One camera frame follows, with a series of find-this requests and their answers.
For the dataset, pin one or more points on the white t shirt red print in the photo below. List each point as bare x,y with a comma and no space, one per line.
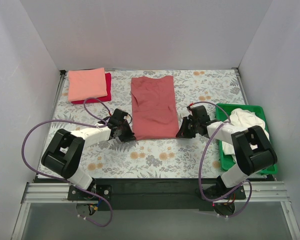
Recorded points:
246,119

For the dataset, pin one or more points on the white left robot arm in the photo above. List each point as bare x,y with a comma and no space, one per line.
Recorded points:
63,154

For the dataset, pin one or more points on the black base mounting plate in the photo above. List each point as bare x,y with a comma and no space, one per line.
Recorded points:
158,193

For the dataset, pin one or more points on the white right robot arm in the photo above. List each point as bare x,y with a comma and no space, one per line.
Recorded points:
252,148

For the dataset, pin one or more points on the folded salmon pink t shirt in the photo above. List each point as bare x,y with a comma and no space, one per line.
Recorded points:
85,84

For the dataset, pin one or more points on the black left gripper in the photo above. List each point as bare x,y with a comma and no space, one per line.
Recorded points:
125,129

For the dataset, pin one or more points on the green plastic tray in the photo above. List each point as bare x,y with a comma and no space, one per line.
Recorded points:
223,112

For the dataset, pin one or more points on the folded crimson red t shirt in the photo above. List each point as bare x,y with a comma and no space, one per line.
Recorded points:
108,97

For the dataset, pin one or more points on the dusty rose t shirt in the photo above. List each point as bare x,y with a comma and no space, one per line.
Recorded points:
154,112

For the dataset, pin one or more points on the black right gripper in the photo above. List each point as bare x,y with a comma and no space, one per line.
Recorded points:
189,126

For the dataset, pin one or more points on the floral patterned table mat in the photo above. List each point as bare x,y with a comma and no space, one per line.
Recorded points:
160,158

